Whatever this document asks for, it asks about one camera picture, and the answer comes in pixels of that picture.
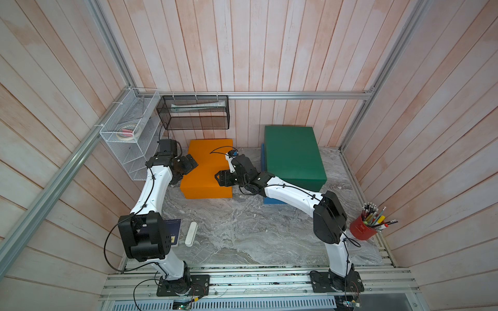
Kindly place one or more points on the green shoebox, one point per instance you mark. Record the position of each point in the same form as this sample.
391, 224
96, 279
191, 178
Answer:
292, 154

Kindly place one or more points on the papers in black basket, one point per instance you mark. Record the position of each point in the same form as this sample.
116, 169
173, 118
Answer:
198, 107

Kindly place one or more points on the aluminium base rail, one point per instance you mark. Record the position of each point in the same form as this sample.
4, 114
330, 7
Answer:
267, 288

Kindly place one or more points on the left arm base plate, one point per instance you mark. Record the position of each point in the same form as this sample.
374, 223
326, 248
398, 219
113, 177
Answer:
196, 286

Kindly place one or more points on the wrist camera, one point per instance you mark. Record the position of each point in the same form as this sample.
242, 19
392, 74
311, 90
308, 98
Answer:
230, 155
168, 147

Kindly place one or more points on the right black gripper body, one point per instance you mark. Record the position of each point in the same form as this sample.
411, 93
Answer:
242, 184

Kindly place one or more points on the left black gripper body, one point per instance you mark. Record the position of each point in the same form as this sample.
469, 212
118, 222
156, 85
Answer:
177, 173

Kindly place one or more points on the blue shoebox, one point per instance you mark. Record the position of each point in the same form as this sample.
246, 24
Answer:
267, 201

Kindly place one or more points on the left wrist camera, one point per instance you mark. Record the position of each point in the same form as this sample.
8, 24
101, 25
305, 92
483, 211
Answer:
168, 147

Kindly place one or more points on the dark blue booklet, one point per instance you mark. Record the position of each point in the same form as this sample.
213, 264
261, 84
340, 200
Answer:
174, 225

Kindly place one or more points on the black mesh wall basket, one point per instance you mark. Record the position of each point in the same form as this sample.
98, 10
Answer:
193, 121

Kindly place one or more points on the orange shoebox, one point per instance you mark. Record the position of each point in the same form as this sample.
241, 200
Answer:
200, 183

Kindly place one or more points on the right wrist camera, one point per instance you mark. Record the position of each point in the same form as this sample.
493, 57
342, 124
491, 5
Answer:
230, 155

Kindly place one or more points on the horizontal aluminium wall rail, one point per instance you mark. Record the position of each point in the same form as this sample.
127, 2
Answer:
272, 95

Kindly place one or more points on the tape roll in rack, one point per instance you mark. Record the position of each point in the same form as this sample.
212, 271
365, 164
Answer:
128, 132

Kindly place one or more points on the white wire shelf rack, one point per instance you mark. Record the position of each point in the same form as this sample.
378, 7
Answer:
133, 106

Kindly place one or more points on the pens in cup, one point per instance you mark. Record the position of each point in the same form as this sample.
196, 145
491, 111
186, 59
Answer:
373, 217

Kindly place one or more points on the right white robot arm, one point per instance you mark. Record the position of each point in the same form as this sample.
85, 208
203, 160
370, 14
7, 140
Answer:
329, 217

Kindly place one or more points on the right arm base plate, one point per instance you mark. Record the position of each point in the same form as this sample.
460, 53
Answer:
334, 282

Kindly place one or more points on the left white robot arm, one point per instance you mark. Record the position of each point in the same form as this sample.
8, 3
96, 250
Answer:
144, 233

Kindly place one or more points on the white rectangular eraser bar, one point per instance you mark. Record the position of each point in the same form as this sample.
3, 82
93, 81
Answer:
191, 234

